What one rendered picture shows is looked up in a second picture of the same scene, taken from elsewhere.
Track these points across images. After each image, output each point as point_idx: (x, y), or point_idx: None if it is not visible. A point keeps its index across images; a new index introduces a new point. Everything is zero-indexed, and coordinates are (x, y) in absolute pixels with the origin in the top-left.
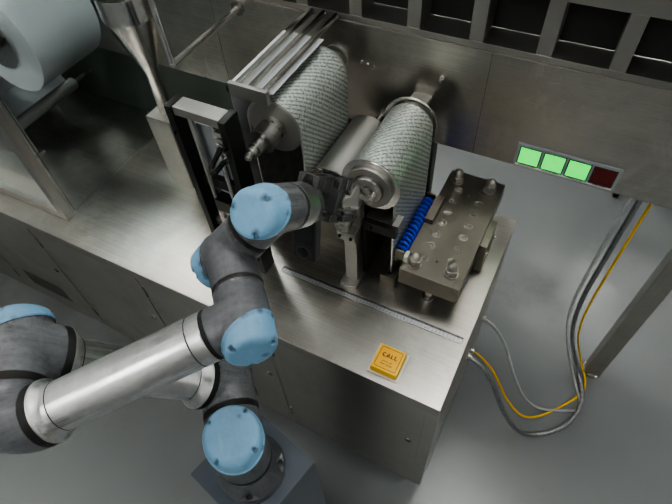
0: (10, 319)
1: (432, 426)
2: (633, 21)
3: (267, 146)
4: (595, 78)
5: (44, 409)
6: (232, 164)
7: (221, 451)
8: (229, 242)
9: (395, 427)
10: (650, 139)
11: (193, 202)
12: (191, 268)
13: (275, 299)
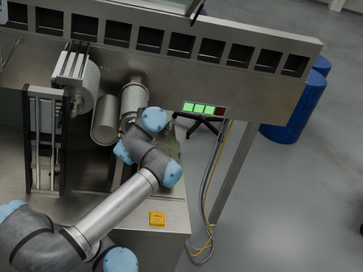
0: (19, 205)
1: (179, 252)
2: (227, 45)
3: (79, 110)
4: (214, 68)
5: (82, 236)
6: (64, 121)
7: (121, 271)
8: (141, 136)
9: (154, 267)
10: (236, 92)
11: None
12: (119, 155)
13: (77, 207)
